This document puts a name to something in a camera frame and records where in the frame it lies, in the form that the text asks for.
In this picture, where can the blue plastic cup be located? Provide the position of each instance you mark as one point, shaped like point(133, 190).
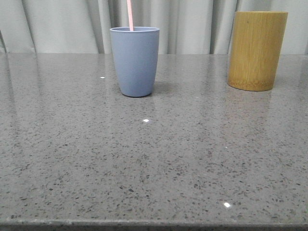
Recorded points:
point(135, 56)

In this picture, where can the bamboo wooden cup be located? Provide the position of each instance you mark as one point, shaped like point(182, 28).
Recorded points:
point(255, 51)

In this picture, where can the grey curtain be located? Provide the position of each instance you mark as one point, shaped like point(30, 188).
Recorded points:
point(186, 26)

